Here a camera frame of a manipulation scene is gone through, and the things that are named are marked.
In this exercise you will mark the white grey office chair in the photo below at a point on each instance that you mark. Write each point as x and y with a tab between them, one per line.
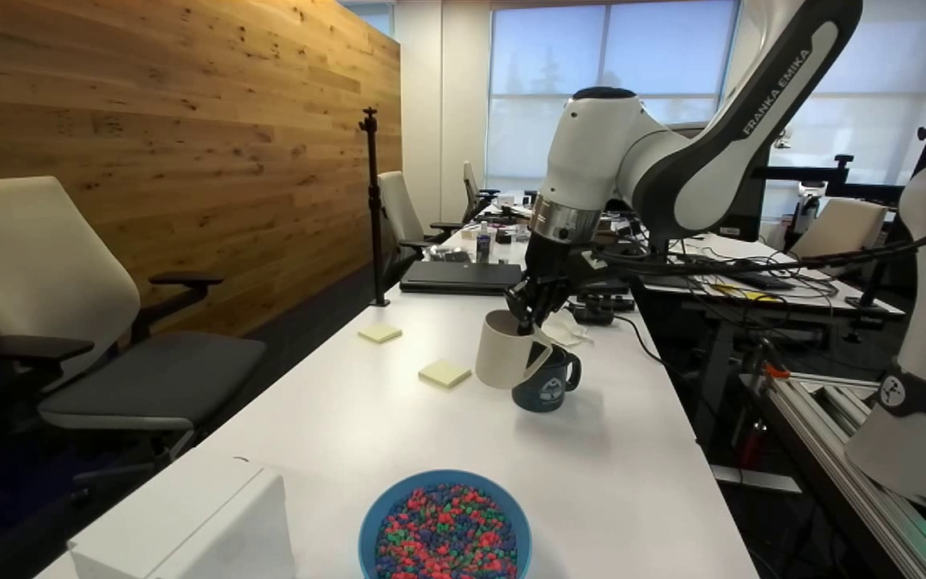
45	277

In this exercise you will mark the white mug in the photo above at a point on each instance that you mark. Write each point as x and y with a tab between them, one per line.
506	360

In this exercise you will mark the blue bowl of coloured beads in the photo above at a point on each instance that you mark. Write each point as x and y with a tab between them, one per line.
447	532

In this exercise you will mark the white high-back chair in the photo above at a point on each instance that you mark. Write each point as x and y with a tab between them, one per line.
401	211

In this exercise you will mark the black tripod pole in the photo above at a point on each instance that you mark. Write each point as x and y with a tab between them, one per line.
374	213

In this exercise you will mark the dark green mug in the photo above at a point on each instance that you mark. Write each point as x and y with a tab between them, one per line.
548	394

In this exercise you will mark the clear plastic container box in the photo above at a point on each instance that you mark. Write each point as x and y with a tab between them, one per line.
178	526

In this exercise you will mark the beige office chair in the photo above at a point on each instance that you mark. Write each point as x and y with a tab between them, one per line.
838	236

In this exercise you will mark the yellow sticky note pad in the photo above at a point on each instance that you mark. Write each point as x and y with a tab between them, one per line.
379	332
445	376

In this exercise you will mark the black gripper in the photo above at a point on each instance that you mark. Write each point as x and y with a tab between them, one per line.
559	273

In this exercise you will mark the aluminium mounting rail frame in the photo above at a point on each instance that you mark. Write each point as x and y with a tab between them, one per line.
860	484

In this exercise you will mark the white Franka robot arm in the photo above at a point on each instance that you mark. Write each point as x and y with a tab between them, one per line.
721	148

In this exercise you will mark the black laptop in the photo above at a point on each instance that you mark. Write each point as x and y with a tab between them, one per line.
461	277

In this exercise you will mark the black desktop device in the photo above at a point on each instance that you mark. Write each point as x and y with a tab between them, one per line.
607	306

